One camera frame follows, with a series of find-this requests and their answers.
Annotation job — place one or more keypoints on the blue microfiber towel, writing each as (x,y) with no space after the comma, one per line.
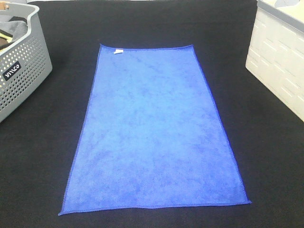
(152,137)

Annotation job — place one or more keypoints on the white plastic storage crate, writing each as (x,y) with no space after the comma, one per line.
(276,51)

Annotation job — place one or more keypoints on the grey perforated plastic basket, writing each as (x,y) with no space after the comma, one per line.
(26,63)

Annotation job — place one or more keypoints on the grey cloth in basket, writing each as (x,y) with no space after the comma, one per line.
(16,26)

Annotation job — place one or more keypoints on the yellow black cloth in basket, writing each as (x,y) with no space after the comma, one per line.
(5,37)

